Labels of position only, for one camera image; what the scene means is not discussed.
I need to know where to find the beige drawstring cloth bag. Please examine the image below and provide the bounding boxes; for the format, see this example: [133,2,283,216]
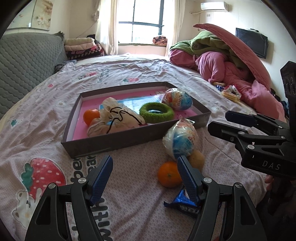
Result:
[87,97,145,137]

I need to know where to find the cream curtain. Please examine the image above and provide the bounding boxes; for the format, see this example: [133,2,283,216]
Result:
[164,0,186,56]
[95,0,118,55]

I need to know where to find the stack of folded blankets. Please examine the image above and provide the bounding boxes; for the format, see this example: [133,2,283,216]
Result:
[64,37,107,60]

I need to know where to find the pink strawberry print bedsheet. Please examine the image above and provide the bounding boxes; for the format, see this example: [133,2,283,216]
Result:
[0,53,269,241]

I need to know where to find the green blanket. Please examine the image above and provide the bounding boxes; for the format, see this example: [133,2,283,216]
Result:
[170,31,247,69]

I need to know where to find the surprise egg toy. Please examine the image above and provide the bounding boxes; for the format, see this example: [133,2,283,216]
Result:
[163,118,198,160]
[162,88,193,111]

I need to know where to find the floral wall picture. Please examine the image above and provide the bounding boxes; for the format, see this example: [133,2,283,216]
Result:
[8,0,54,31]

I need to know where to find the cream curtain left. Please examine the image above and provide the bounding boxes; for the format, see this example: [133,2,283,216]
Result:
[95,0,118,55]

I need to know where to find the wall-mounted black television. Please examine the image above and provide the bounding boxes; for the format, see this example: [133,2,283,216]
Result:
[235,28,269,59]

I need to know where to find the blue cookie snack packet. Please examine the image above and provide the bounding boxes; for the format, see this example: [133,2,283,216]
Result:
[164,188,200,218]

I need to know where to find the white air conditioner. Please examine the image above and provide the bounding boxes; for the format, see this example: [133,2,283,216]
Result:
[200,1,229,11]

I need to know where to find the tan walnut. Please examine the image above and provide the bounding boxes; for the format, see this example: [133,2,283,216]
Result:
[188,150,205,172]

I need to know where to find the dark patterned pillow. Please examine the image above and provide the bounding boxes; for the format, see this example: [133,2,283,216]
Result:
[54,60,77,73]

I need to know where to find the green fuzzy ring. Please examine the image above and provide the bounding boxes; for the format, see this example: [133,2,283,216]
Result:
[139,102,175,124]

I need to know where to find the window with dark frame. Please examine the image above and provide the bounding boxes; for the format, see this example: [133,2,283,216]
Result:
[117,0,165,44]

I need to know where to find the dark grey shallow box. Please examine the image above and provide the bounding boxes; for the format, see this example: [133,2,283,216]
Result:
[61,82,211,158]

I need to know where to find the grey quilted headboard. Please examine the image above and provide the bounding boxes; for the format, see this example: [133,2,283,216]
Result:
[1,32,67,117]

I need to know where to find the person's hand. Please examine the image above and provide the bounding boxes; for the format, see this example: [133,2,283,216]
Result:
[264,175,274,191]

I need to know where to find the patterned bag on windowsill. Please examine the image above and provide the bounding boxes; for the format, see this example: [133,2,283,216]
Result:
[152,36,168,46]

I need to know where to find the pink crumpled duvet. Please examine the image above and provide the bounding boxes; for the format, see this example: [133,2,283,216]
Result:
[170,49,286,122]

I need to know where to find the orange mandarin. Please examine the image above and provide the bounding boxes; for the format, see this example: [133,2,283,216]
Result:
[157,161,182,188]
[83,109,100,126]

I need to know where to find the cream curtain right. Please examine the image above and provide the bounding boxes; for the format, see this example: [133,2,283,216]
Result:
[164,0,186,56]

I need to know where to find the snack wrappers pile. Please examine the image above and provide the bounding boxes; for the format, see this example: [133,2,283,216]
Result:
[212,82,241,102]

